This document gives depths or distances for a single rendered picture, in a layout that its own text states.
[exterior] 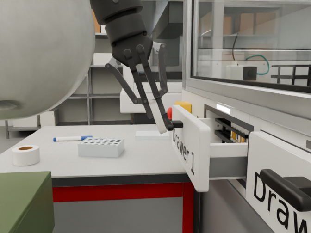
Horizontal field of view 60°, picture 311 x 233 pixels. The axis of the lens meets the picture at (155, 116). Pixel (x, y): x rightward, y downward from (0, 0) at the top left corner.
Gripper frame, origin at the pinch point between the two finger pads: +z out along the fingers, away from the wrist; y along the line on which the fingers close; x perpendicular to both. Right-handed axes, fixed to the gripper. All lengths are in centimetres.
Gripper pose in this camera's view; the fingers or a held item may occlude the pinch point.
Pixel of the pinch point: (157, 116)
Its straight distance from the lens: 55.7
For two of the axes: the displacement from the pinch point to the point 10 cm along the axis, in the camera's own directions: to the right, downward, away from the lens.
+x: 0.9, 1.7, -9.8
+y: -9.4, 3.5, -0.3
